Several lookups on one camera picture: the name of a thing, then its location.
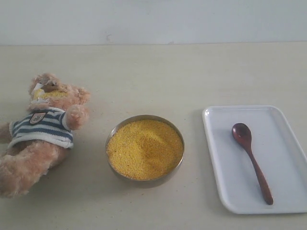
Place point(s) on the dark wooden spoon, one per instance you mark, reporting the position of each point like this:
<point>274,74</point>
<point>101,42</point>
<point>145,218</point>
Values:
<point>242,135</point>

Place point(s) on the plush teddy bear striped shirt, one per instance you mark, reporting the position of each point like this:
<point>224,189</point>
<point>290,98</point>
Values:
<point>43,138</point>

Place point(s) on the yellow millet grains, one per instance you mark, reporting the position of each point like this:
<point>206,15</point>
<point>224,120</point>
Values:
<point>145,148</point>

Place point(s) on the metal bowl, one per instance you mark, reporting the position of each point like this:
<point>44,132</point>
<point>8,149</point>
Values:
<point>144,180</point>

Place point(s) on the white plastic tray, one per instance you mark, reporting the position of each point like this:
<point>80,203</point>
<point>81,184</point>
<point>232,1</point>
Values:
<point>275,148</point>

